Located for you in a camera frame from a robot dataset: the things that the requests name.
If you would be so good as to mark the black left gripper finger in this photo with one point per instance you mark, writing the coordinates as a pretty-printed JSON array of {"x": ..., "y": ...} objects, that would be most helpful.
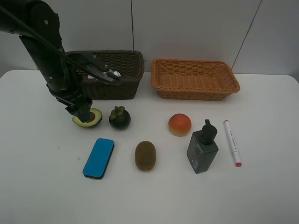
[{"x": 82, "y": 112}]

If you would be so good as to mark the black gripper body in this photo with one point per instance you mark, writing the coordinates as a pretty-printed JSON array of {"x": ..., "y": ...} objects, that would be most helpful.
[{"x": 66, "y": 87}]

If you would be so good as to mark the halved avocado with pit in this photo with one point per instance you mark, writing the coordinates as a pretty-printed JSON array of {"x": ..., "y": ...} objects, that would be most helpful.
[{"x": 95, "y": 119}]

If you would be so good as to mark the dark purple mangosteen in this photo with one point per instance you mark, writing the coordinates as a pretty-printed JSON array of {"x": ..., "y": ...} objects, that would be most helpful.
[{"x": 119, "y": 118}]

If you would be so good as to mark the blue whiteboard eraser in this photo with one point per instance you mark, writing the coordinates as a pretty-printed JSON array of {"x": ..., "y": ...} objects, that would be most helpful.
[{"x": 98, "y": 160}]

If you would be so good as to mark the brown kiwi fruit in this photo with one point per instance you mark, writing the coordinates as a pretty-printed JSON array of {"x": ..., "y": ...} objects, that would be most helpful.
[{"x": 145, "y": 156}]

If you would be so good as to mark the orange peach fruit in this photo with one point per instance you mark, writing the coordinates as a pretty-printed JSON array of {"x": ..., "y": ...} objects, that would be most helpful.
[{"x": 179, "y": 124}]

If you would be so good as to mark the black pump bottle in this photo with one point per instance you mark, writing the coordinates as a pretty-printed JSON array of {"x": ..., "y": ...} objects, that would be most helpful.
[{"x": 202, "y": 148}]

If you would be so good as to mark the white marker with pink caps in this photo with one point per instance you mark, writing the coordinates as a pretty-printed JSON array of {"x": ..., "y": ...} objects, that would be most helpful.
[{"x": 232, "y": 144}]

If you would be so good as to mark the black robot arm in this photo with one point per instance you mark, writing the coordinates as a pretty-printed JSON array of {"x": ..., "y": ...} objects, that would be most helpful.
[{"x": 37, "y": 26}]

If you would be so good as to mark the dark brown wicker basket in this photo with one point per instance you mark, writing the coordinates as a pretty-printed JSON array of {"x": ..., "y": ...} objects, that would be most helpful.
[{"x": 130, "y": 65}]

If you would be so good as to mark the orange wicker basket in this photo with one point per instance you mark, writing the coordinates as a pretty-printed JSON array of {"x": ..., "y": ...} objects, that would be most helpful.
[{"x": 193, "y": 79}]

